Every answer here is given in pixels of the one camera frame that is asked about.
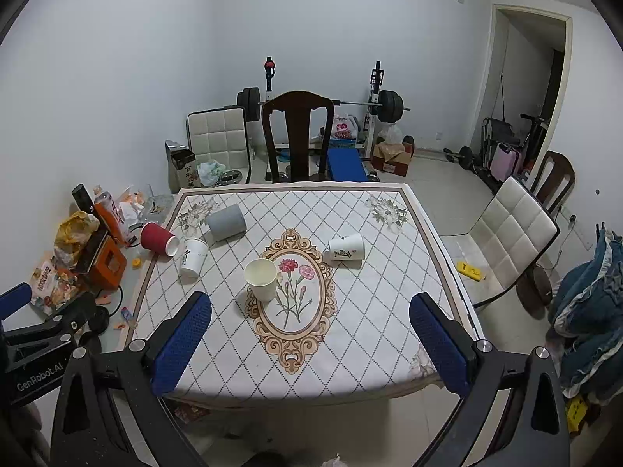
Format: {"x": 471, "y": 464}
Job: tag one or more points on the white printed paper cup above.
{"x": 193, "y": 258}
{"x": 346, "y": 248}

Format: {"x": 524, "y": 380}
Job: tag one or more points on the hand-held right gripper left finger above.
{"x": 182, "y": 345}

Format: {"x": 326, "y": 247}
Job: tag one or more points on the floral printed tablecloth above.
{"x": 370, "y": 292}

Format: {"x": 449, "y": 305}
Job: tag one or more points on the printed snack packet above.
{"x": 48, "y": 287}

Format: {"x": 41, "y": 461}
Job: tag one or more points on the yellow tag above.
{"x": 577, "y": 411}

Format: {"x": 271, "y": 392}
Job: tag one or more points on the black round object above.
{"x": 100, "y": 321}

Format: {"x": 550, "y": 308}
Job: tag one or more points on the red paper cup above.
{"x": 158, "y": 239}

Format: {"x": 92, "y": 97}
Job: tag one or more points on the white padded chair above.
{"x": 511, "y": 233}
{"x": 219, "y": 138}

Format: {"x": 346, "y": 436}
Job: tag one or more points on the black scooter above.
{"x": 533, "y": 129}

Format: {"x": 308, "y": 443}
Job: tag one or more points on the small barbell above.
{"x": 465, "y": 155}

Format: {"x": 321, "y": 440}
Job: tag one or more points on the pink suitcase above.
{"x": 504, "y": 163}

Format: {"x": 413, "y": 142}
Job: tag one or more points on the dark wooden chair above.
{"x": 298, "y": 126}
{"x": 552, "y": 175}

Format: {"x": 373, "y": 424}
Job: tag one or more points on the black cylinder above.
{"x": 82, "y": 197}

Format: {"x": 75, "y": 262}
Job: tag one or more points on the orange labelled bottle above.
{"x": 114, "y": 219}

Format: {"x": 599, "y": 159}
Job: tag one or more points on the brown printed box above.
{"x": 182, "y": 168}

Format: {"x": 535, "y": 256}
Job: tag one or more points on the yellow packet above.
{"x": 469, "y": 270}

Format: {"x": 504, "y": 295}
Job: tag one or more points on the orange box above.
{"x": 104, "y": 262}

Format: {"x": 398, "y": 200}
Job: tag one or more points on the cream plain paper cup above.
{"x": 263, "y": 278}

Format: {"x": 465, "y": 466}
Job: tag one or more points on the pile of blue clothes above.
{"x": 591, "y": 311}

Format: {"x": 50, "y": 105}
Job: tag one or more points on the white green plastic bag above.
{"x": 211, "y": 171}

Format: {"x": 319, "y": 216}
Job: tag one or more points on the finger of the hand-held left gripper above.
{"x": 68, "y": 323}
{"x": 14, "y": 299}

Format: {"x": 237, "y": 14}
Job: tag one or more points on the black barbell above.
{"x": 389, "y": 106}

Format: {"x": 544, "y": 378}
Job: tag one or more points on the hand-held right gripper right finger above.
{"x": 440, "y": 345}

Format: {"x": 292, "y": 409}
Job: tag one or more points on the yellow plastic bag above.
{"x": 75, "y": 233}

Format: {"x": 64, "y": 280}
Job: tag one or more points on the grey cup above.
{"x": 226, "y": 222}

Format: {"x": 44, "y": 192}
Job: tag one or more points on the cardboard box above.
{"x": 392, "y": 161}

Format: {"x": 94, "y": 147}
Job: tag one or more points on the white weight rack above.
{"x": 373, "y": 121}

